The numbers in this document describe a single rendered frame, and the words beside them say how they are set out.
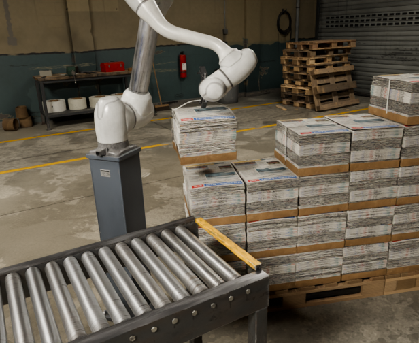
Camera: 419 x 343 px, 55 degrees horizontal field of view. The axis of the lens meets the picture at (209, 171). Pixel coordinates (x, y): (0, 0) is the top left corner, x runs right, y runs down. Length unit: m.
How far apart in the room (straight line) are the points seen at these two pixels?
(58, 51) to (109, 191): 6.41
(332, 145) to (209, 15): 7.61
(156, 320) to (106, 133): 1.09
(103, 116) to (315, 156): 1.09
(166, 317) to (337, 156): 1.34
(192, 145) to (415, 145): 1.21
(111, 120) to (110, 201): 0.43
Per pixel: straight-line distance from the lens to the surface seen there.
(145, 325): 1.21
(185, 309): 1.24
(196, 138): 1.94
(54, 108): 7.82
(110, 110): 2.02
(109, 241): 1.64
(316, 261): 2.42
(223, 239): 1.54
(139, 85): 2.14
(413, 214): 2.59
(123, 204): 2.10
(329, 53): 8.74
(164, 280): 1.38
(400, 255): 2.69
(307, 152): 2.12
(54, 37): 8.36
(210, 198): 2.04
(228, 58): 1.76
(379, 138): 2.30
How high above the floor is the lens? 1.57
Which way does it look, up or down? 19 degrees down
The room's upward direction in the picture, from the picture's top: 2 degrees counter-clockwise
